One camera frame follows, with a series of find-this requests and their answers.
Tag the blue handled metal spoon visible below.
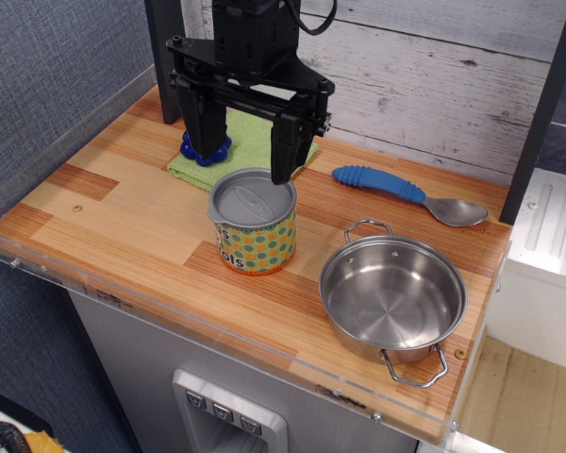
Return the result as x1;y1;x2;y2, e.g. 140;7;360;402
332;165;489;227

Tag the dark right frame post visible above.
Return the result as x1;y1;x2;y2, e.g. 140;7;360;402
499;22;566;225

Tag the grey toy fridge cabinet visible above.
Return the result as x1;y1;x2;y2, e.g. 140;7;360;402
71;293;418;452

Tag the green folded cloth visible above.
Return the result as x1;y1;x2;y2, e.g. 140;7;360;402
166;109;320;193

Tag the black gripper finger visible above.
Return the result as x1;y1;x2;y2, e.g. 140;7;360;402
271;113;314;185
175;77;227;158

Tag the yellow object bottom left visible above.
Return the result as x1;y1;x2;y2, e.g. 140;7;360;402
24;431;66;453

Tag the dark frame post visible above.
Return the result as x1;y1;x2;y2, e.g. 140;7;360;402
144;0;186;125
499;22;566;225

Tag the polka dot tin can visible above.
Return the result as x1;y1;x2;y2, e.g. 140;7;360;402
208;168;297;276

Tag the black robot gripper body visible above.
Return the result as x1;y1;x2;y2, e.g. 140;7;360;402
167;1;335;136

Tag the dark left frame post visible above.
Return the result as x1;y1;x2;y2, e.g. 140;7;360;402
144;0;186;125

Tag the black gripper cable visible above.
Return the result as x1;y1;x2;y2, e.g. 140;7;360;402
280;0;338;36

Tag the stainless steel pot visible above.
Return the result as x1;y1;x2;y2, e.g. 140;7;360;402
319;222;468;389

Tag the blue bumpy ball toy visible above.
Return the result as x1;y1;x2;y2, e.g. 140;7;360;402
180;131;232;167

